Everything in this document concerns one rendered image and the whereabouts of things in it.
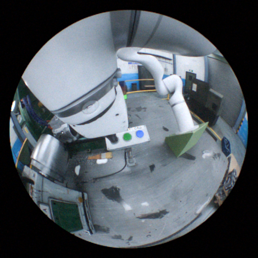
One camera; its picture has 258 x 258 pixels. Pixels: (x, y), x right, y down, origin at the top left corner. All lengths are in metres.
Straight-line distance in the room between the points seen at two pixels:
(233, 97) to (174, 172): 6.30
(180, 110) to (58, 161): 0.73
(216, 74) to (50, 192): 7.06
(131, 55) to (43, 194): 0.72
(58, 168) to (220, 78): 6.96
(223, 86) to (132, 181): 6.58
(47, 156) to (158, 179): 0.59
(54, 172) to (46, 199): 0.15
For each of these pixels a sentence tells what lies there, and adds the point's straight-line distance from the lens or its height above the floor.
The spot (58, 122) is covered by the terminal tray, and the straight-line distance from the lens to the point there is 0.62.
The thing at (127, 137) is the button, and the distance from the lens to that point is 0.28.
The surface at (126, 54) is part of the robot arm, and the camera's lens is 0.46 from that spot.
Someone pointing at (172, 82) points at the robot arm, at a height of 1.23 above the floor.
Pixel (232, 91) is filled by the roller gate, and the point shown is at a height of 2.11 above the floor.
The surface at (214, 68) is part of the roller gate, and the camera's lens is 6.85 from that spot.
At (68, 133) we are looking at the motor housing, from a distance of 0.58.
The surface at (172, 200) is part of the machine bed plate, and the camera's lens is 0.53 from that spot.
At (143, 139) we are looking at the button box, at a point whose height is 1.05.
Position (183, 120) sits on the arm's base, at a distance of 0.51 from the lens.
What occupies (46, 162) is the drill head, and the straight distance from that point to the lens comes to 0.40.
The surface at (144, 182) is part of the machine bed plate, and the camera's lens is 0.48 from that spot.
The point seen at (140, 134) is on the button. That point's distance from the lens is 0.29.
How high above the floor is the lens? 1.28
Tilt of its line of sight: 41 degrees down
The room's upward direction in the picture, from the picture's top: 7 degrees counter-clockwise
